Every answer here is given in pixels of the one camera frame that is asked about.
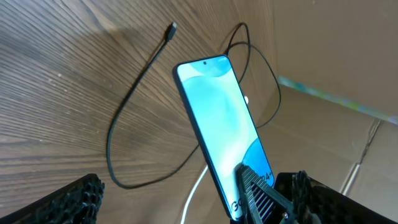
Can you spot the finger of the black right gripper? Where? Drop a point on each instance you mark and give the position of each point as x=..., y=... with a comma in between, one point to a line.
x=261, y=203

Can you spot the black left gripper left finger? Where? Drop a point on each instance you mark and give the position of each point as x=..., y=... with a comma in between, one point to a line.
x=75, y=203

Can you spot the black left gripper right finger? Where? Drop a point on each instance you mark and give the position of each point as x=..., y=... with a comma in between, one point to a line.
x=314, y=202

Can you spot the blue Galaxy smartphone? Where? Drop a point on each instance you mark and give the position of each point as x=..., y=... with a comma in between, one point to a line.
x=222, y=124

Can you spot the brown cardboard backdrop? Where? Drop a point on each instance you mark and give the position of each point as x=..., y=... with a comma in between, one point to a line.
x=340, y=123

